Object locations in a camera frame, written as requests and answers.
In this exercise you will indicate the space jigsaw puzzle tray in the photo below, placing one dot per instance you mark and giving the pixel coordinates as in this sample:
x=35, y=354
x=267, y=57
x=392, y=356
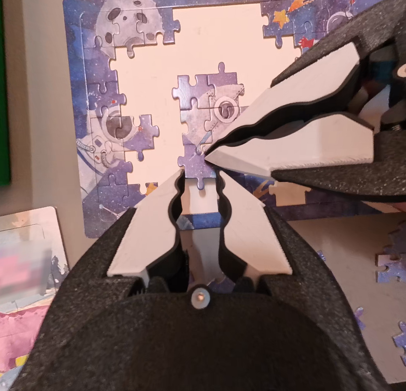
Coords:
x=222, y=33

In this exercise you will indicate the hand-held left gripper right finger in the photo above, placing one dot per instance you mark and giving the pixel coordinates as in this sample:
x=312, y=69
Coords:
x=253, y=239

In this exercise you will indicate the blue puzzle pieces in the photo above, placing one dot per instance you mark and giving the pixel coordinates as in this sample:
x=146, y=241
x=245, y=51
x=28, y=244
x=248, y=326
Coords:
x=388, y=267

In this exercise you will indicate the blue starry jigsaw piece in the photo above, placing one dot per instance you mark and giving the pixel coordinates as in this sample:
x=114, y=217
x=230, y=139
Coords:
x=196, y=166

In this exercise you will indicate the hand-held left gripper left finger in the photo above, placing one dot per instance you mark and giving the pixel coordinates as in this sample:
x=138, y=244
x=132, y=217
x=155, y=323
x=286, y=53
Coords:
x=146, y=239

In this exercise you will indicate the green storage box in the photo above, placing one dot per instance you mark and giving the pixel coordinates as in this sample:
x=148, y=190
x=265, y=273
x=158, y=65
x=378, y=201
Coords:
x=3, y=112

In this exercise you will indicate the pink octopus puzzle board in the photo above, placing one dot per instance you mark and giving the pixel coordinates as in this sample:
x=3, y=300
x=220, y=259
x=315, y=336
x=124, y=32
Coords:
x=19, y=327

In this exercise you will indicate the grey desk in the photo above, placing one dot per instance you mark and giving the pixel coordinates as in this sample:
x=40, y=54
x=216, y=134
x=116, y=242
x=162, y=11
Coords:
x=38, y=112

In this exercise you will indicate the assembled space puzzle pieces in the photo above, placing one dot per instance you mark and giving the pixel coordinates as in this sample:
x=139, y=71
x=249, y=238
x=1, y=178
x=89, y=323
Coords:
x=127, y=23

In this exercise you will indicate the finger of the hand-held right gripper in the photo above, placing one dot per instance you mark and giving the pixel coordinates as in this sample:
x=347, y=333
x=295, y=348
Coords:
x=301, y=77
x=317, y=144

